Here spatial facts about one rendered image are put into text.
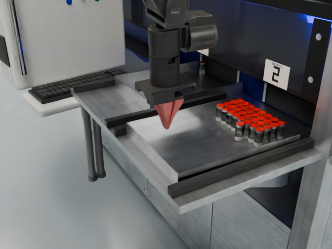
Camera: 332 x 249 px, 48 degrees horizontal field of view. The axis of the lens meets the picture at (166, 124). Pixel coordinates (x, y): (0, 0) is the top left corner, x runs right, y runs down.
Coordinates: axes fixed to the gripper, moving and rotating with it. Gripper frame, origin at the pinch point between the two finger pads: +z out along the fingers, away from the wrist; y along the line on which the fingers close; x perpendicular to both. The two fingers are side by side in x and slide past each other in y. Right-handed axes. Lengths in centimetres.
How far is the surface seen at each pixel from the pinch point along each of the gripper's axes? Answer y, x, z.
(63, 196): -3, 119, 100
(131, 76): 16, 54, 10
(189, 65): 40, 54, 11
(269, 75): 36.5, 9.6, -0.1
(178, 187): -2.0, -8.0, 9.9
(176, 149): 6.4, 7.1, 11.9
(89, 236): -1, 81, 100
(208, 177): 5.3, -7.9, 10.0
